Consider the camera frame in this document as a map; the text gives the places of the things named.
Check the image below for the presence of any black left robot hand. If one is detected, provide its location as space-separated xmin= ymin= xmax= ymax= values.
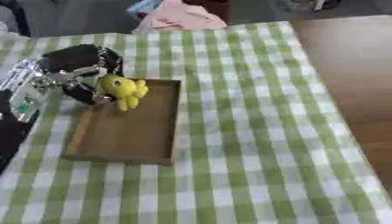
xmin=35 ymin=44 xmax=124 ymax=106

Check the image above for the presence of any yellow soft toy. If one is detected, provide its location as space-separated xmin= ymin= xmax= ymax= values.
xmin=98 ymin=74 xmax=151 ymax=112

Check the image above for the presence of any brown cardboard box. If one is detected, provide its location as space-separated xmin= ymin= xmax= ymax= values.
xmin=59 ymin=78 xmax=184 ymax=167

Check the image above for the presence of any black chair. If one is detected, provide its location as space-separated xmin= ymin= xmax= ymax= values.
xmin=0 ymin=0 xmax=32 ymax=38

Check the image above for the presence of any pink cloth bundle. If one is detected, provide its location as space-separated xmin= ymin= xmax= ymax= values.
xmin=131 ymin=0 xmax=228 ymax=35

